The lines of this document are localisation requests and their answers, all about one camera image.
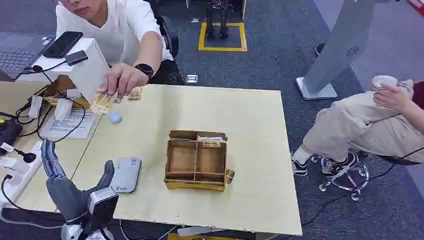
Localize person's left hand with watch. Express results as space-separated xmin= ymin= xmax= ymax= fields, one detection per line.
xmin=102 ymin=62 xmax=150 ymax=98

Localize cup person's hand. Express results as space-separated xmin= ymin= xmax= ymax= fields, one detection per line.
xmin=372 ymin=83 xmax=414 ymax=114

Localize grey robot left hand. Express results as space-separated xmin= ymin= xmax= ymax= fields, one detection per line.
xmin=40 ymin=138 xmax=116 ymax=223

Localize small gold printed card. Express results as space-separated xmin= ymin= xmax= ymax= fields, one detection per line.
xmin=127 ymin=86 xmax=144 ymax=102

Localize large gold printed card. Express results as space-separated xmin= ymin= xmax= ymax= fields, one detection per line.
xmin=89 ymin=90 xmax=112 ymax=116

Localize wooden compartment card box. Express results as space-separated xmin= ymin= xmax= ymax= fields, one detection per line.
xmin=163 ymin=129 xmax=230 ymax=193

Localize white cup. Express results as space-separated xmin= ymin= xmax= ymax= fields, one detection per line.
xmin=371 ymin=74 xmax=399 ymax=91

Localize black wristwatch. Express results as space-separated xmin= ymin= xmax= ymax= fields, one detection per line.
xmin=133 ymin=63 xmax=156 ymax=80

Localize white box stand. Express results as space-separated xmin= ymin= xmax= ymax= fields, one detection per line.
xmin=15 ymin=37 xmax=111 ymax=106

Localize white round earbud case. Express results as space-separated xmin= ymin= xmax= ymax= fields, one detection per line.
xmin=108 ymin=111 xmax=123 ymax=125

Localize person with cup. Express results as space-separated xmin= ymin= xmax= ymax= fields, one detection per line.
xmin=291 ymin=74 xmax=424 ymax=177

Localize person with wristwatch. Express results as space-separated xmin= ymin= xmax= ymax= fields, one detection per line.
xmin=54 ymin=0 xmax=184 ymax=99

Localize white power strip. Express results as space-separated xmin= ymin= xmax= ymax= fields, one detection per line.
xmin=0 ymin=140 xmax=44 ymax=207

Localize small black hub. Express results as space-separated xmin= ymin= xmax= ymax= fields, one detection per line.
xmin=64 ymin=49 xmax=90 ymax=66

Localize black plug adapter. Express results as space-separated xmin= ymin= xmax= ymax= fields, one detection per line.
xmin=12 ymin=148 xmax=38 ymax=164

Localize black office chair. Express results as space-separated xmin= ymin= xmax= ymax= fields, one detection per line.
xmin=154 ymin=14 xmax=180 ymax=59

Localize grey flat card reader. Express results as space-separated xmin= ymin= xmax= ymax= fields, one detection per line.
xmin=109 ymin=156 xmax=143 ymax=194

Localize white paper tag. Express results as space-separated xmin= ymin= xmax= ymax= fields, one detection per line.
xmin=27 ymin=95 xmax=44 ymax=120
xmin=53 ymin=98 xmax=74 ymax=121

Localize black smartphone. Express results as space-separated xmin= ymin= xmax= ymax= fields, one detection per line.
xmin=42 ymin=31 xmax=84 ymax=59

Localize printed paper sheet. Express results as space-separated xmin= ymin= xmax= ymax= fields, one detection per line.
xmin=38 ymin=108 xmax=97 ymax=140

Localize grey pillar stand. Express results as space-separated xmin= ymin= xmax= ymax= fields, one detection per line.
xmin=295 ymin=0 xmax=379 ymax=101

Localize black desk device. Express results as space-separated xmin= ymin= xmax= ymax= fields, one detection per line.
xmin=0 ymin=118 xmax=24 ymax=156

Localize chrome wheeled stool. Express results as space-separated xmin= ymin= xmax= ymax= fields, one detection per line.
xmin=310 ymin=151 xmax=371 ymax=202

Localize black robot legs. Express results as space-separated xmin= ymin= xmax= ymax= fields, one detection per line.
xmin=204 ymin=0 xmax=232 ymax=40

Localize grey laptop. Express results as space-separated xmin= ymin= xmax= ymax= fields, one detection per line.
xmin=0 ymin=31 xmax=56 ymax=81

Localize yellow box under table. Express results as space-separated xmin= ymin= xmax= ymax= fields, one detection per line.
xmin=166 ymin=232 xmax=240 ymax=240

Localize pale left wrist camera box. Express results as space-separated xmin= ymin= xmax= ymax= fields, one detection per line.
xmin=87 ymin=186 xmax=120 ymax=233

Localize black power strip cable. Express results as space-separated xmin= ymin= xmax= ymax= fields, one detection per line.
xmin=0 ymin=174 xmax=25 ymax=212

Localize black hub cable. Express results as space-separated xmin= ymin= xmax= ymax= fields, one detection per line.
xmin=14 ymin=59 xmax=88 ymax=144

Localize black floor cable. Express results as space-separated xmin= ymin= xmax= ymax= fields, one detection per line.
xmin=300 ymin=147 xmax=424 ymax=227

